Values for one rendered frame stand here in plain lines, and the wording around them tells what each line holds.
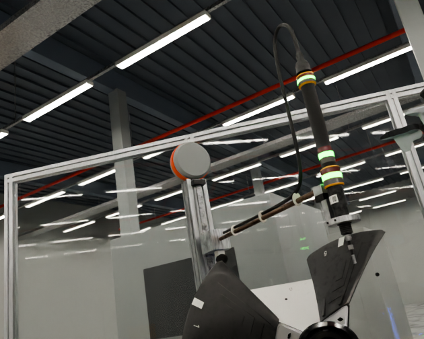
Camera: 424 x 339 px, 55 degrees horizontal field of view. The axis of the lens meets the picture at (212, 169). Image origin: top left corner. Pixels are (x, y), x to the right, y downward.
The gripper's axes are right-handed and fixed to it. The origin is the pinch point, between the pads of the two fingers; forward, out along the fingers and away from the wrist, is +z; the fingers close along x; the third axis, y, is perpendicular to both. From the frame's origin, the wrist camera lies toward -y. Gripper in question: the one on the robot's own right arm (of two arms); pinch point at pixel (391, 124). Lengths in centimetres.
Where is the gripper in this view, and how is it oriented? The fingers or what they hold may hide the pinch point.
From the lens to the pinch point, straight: 104.6
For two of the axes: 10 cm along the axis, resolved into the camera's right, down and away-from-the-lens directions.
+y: 1.6, 9.3, -3.2
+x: 0.0, 3.2, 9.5
